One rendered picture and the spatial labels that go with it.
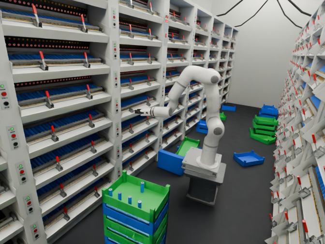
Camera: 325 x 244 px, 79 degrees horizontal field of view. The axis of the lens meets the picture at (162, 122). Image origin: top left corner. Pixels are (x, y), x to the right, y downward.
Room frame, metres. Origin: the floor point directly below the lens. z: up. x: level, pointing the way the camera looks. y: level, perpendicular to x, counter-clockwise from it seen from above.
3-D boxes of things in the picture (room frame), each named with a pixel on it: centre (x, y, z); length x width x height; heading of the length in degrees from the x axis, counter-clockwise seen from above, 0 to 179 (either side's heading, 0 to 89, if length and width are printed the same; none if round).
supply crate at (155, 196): (0.85, 0.12, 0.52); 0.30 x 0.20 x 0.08; 67
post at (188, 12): (2.71, -0.24, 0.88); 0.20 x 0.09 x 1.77; 61
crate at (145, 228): (0.85, 0.12, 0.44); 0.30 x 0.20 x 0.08; 67
